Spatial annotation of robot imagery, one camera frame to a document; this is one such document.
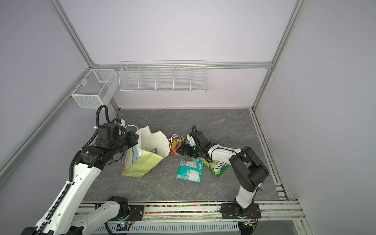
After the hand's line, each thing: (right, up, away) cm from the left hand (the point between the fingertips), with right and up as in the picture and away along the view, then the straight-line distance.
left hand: (139, 137), depth 72 cm
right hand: (+19, -11, +17) cm, 28 cm away
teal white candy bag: (+26, -21, +13) cm, 35 cm away
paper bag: (+2, -10, -3) cm, 11 cm away
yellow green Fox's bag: (+41, -20, +15) cm, 48 cm away
